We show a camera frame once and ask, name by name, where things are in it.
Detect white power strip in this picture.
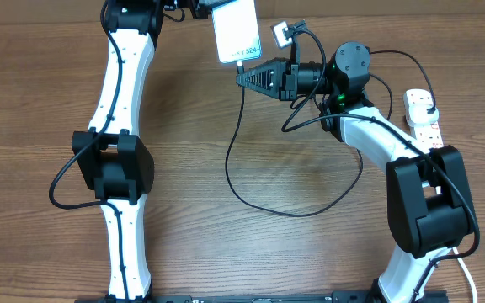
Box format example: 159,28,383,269
403,88,444,149

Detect white USB wall charger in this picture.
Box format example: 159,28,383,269
406,104,440,127

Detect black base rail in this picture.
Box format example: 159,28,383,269
75,290,450,303

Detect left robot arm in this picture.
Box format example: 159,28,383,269
72,1,217,302

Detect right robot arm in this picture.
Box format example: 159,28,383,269
236,41,480,302

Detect blue-screen smartphone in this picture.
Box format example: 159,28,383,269
212,0,262,64

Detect black USB charging cable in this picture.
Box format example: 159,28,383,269
224,50,438,219

